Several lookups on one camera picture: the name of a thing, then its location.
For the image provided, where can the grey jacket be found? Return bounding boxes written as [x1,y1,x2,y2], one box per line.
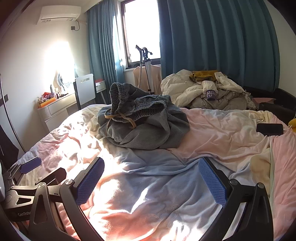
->
[196,90,253,110]

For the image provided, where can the black sofa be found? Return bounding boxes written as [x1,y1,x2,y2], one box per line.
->
[243,86,296,112]

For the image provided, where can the vanity mirror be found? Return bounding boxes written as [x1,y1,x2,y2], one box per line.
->
[54,70,78,90]

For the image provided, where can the dark cloth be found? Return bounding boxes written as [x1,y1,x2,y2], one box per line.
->
[0,125,19,163]

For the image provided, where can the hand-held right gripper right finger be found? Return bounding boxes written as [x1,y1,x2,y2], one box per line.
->
[198,157,274,241]

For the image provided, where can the wide teal curtain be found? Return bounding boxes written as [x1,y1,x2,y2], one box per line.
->
[157,0,281,93]

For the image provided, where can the pink and white blanket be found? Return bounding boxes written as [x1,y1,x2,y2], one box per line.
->
[14,104,296,241]

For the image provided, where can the window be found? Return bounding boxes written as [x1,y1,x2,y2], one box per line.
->
[120,0,162,70]

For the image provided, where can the grey denim pants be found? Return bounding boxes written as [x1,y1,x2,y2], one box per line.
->
[97,82,190,150]

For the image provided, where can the narrow teal curtain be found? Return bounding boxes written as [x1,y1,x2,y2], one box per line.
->
[87,0,126,82]

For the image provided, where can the cluster of cosmetic bottles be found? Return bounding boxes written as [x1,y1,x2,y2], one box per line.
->
[41,85,69,100]

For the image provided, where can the pink cloth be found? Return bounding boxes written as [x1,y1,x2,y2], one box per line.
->
[252,97,277,105]

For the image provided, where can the white crumpled duvet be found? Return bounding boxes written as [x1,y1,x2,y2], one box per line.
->
[160,70,257,110]

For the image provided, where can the white garment with purple cuff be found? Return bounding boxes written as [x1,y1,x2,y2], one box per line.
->
[203,81,218,102]

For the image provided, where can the white vanity dresser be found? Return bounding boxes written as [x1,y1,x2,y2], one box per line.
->
[37,80,109,132]

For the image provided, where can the white air conditioner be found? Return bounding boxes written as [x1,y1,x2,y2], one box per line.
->
[36,6,81,25]

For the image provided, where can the black phone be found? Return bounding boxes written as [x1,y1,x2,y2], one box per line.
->
[256,123,284,136]

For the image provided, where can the mustard yellow cloth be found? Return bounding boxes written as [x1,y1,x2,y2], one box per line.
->
[190,70,219,82]

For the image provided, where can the orange box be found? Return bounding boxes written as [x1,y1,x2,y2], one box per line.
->
[38,97,57,108]

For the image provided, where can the curved metal pole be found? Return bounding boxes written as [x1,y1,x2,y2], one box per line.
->
[0,73,27,153]

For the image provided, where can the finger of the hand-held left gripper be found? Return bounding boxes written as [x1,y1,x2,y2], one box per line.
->
[35,167,67,186]
[7,156,42,184]

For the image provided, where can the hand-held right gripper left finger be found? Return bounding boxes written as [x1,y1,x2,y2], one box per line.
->
[28,157,105,241]

